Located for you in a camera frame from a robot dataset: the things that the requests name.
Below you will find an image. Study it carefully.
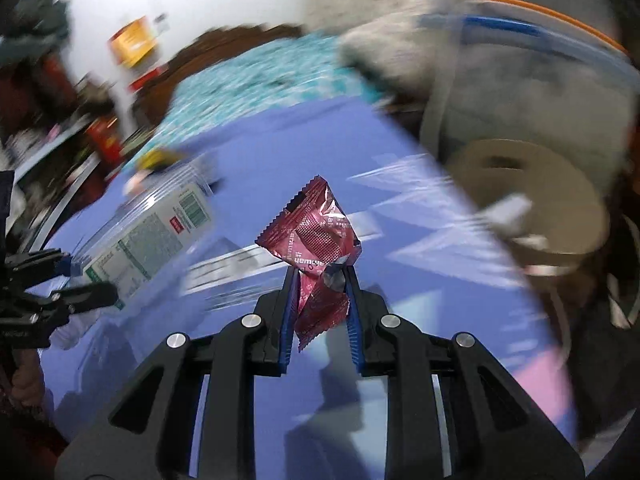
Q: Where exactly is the beige round trash bin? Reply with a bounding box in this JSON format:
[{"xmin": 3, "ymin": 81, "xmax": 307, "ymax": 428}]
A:
[{"xmin": 447, "ymin": 139, "xmax": 610, "ymax": 276}]

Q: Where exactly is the cluttered metal shelf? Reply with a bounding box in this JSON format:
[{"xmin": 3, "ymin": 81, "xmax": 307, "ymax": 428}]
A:
[{"xmin": 1, "ymin": 53, "xmax": 120, "ymax": 252}]

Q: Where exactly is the clear storage box blue handle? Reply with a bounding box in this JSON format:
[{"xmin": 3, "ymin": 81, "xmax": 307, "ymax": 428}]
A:
[{"xmin": 419, "ymin": 0, "xmax": 639, "ymax": 194}]

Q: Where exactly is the brown yellow cigarette box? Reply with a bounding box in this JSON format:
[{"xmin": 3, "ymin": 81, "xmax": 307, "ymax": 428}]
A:
[{"xmin": 136, "ymin": 148, "xmax": 186, "ymax": 172}]

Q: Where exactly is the red foil wrapper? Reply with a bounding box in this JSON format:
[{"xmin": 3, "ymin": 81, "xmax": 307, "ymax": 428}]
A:
[{"xmin": 256, "ymin": 176, "xmax": 361, "ymax": 350}]

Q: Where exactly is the red yellow wall calendar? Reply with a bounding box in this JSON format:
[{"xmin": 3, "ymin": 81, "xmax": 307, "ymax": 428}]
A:
[{"xmin": 107, "ymin": 16, "xmax": 167, "ymax": 93}]

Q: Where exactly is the blue patterned tablecloth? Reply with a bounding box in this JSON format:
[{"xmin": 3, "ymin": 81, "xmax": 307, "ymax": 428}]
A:
[{"xmin": 39, "ymin": 96, "xmax": 580, "ymax": 480}]

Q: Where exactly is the teal white patterned duvet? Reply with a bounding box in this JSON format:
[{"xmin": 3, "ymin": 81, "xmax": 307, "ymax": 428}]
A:
[{"xmin": 124, "ymin": 32, "xmax": 390, "ymax": 171}]

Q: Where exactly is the white tissue pack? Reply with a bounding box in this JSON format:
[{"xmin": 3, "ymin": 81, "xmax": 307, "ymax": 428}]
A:
[{"xmin": 49, "ymin": 159, "xmax": 216, "ymax": 351}]

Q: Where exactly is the carved wooden headboard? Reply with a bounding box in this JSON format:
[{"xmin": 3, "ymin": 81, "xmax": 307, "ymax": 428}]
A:
[{"xmin": 129, "ymin": 24, "xmax": 304, "ymax": 128}]

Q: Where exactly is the white cable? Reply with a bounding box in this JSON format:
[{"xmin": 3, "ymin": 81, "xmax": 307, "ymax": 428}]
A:
[{"xmin": 418, "ymin": 58, "xmax": 461, "ymax": 162}]

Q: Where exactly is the black bag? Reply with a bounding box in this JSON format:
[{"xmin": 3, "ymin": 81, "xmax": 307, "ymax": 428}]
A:
[{"xmin": 541, "ymin": 214, "xmax": 639, "ymax": 443}]

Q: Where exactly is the beige checked folded blanket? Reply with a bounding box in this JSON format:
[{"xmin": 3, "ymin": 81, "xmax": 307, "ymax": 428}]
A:
[{"xmin": 337, "ymin": 9, "xmax": 444, "ymax": 100}]

